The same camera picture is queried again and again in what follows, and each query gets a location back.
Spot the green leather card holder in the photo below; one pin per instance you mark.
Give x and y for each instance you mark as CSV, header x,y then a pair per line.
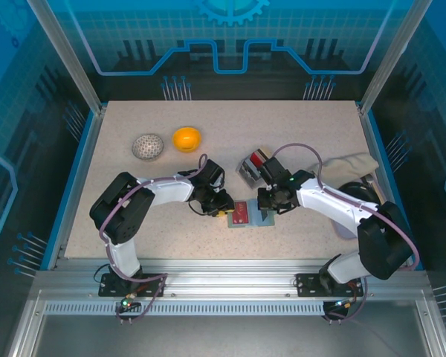
x,y
267,222

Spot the clear plastic card box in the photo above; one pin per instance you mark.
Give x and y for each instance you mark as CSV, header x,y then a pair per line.
x,y
247,175

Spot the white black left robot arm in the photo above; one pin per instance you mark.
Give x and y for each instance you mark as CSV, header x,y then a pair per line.
x,y
171,193

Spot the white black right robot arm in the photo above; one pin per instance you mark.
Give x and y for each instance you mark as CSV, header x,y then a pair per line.
x,y
331,201

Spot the red white card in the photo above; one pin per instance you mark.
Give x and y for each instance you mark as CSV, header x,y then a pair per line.
x,y
256,160

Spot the gold card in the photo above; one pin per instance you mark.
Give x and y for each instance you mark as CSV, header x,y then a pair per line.
x,y
264,151

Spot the orange plastic bowl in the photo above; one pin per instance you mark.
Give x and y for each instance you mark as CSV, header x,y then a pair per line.
x,y
187,139

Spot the aluminium base beam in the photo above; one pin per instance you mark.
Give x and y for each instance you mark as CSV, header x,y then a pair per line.
x,y
226,279

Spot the lavender board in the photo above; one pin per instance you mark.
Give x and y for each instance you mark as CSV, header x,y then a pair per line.
x,y
343,230

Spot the black round dish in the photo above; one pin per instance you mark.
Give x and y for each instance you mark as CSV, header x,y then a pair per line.
x,y
357,191

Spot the beige cloth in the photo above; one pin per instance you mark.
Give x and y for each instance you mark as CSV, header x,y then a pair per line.
x,y
351,165

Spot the steel sheet tray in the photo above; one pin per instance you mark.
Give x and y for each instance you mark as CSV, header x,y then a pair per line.
x,y
223,338

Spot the small LED connector board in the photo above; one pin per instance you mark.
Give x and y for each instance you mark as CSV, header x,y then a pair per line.
x,y
342,305
125,304

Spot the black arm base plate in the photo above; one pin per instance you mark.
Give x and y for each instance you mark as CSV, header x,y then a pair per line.
x,y
308,284
109,286

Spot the aluminium side rail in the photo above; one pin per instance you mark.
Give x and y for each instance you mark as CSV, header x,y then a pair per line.
x,y
79,186

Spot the aluminium frame post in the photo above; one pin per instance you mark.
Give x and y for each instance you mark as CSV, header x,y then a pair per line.
x,y
394,56
65,56

